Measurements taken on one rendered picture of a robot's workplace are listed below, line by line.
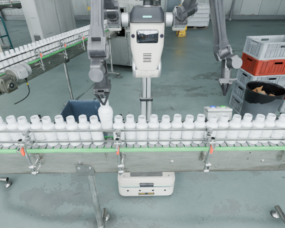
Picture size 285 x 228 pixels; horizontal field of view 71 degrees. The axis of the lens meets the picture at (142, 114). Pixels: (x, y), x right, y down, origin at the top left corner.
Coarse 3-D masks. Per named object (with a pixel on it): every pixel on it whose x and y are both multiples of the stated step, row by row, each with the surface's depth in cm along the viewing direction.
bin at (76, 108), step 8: (72, 104) 158; (80, 104) 159; (88, 104) 159; (96, 104) 159; (64, 112) 147; (72, 112) 162; (80, 112) 162; (88, 112) 163; (96, 112) 163; (64, 120) 146; (88, 120) 167
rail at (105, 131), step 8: (184, 120) 104; (208, 120) 104; (184, 128) 98; (192, 128) 98; (200, 128) 98; (216, 128) 98; (224, 128) 98; (232, 128) 98; (240, 128) 99; (248, 128) 99; (256, 128) 99; (264, 128) 99; (272, 128) 99; (280, 128) 99
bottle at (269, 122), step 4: (268, 116) 100; (272, 116) 101; (264, 120) 102; (268, 120) 100; (272, 120) 99; (268, 124) 100; (272, 124) 99; (264, 132) 102; (268, 132) 102; (260, 136) 105; (264, 136) 104; (268, 136) 103
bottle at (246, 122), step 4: (244, 116) 100; (248, 116) 101; (244, 120) 100; (248, 120) 99; (244, 124) 100; (248, 124) 99; (240, 132) 103; (244, 132) 102; (248, 132) 102; (240, 136) 104; (244, 136) 103
